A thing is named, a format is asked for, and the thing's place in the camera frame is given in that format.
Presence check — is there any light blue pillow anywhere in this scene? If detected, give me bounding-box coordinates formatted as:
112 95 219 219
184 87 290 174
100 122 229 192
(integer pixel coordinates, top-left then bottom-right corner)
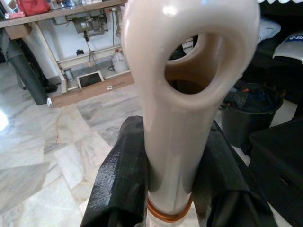
257 17 282 43

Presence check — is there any cream-handled hand brush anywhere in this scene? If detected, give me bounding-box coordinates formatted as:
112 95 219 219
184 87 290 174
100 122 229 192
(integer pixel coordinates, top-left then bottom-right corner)
121 0 261 227

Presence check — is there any white bag with blue print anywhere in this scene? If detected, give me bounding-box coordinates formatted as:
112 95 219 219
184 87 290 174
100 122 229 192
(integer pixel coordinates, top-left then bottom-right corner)
272 33 303 64

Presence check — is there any white plastic jug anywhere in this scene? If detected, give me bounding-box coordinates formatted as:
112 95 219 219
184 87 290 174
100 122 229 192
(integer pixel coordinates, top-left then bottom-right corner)
111 52 130 74

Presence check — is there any black storage box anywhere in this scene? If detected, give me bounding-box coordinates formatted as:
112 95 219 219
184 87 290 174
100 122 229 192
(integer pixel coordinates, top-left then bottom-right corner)
248 118 303 227

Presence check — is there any red bag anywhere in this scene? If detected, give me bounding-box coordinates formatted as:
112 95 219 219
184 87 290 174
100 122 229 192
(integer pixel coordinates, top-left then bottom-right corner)
16 0 52 16

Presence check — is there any dark green rolled mat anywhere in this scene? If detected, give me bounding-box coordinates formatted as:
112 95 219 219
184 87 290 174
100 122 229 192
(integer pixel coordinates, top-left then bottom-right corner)
6 30 49 106

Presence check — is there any grey sewing machine motor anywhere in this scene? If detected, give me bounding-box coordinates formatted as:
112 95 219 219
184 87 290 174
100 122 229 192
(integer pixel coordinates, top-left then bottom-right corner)
52 11 107 38

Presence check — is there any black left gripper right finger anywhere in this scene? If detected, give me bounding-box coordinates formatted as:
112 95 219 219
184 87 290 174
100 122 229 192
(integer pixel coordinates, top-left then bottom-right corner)
191 119 279 227

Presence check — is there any wooden sewing workbench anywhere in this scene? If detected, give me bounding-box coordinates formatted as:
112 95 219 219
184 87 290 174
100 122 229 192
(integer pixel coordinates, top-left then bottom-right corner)
0 0 133 93

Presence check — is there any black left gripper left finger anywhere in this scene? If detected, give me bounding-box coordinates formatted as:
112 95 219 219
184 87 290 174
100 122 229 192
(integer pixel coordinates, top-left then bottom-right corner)
80 115 150 227

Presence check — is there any black bucket with clothes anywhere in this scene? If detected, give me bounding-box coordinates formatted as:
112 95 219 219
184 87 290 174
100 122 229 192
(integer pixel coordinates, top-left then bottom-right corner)
219 81 285 148

